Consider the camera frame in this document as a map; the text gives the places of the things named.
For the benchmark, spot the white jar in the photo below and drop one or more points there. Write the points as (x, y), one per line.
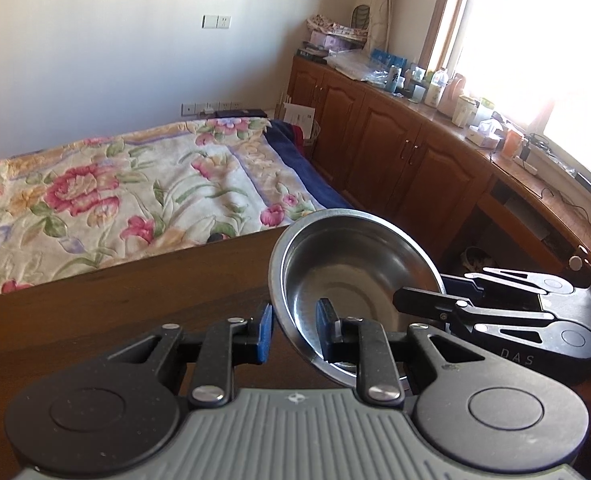
(464, 111)

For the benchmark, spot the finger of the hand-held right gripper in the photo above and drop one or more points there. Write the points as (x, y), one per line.
(420, 300)
(463, 284)

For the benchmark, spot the patterned curtain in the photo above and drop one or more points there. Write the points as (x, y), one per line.
(381, 10)

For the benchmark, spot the dark books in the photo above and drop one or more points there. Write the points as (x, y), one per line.
(310, 52)

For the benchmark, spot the floral cloth pile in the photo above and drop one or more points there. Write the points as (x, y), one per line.
(335, 25)

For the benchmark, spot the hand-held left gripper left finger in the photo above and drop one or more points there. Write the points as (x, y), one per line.
(265, 332)

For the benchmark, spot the orange cup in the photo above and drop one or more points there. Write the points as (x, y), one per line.
(513, 141)

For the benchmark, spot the red cloth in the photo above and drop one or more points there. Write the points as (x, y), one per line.
(297, 136)

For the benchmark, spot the white plastic bottle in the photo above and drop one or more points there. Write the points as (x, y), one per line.
(435, 87)

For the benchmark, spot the wooden cabinet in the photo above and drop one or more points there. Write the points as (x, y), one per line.
(400, 160)

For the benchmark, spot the pink container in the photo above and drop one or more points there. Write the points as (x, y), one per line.
(453, 95)

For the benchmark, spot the stainless steel bowl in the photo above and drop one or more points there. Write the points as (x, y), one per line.
(345, 260)

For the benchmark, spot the floral blanket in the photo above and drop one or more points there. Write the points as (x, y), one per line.
(125, 195)

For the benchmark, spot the dark blue blanket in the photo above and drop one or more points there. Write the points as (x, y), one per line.
(295, 165)

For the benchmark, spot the clear plastic bags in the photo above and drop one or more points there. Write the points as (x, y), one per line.
(355, 67)

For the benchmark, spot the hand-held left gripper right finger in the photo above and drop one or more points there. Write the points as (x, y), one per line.
(325, 325)

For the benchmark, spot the row of wall outlets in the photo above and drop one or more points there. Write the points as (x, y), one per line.
(210, 108)

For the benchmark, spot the blue boxes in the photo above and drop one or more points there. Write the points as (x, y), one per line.
(388, 57)

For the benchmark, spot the white wall switch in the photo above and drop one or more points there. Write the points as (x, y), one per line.
(217, 21)

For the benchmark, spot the tissue pack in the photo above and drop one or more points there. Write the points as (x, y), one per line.
(485, 135)

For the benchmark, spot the window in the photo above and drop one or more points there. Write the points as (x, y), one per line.
(525, 35)

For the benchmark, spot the white power strip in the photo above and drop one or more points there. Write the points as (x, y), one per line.
(528, 162)

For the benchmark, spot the white paper box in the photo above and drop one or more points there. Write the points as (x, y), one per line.
(299, 116)

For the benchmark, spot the dark woven fan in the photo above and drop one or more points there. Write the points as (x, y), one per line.
(360, 16)

